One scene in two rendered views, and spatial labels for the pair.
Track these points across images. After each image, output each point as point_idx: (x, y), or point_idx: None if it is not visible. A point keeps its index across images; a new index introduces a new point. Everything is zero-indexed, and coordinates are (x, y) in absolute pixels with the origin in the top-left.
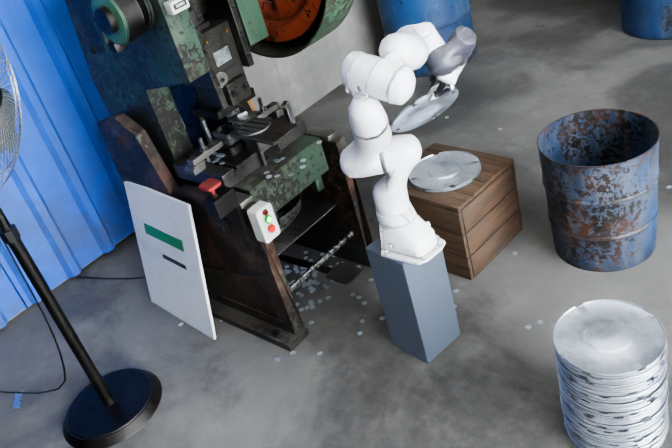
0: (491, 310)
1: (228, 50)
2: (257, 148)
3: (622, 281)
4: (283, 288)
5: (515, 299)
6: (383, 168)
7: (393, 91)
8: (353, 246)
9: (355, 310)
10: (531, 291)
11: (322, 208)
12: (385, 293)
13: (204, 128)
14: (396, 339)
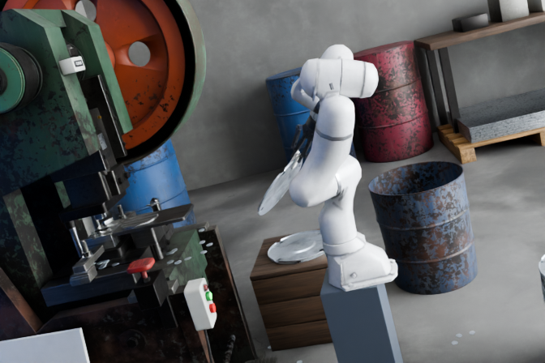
0: (409, 347)
1: (103, 138)
2: (152, 238)
3: (480, 287)
4: None
5: (418, 331)
6: (339, 185)
7: (370, 77)
8: (234, 354)
9: None
10: (424, 322)
11: None
12: (346, 343)
13: (75, 237)
14: None
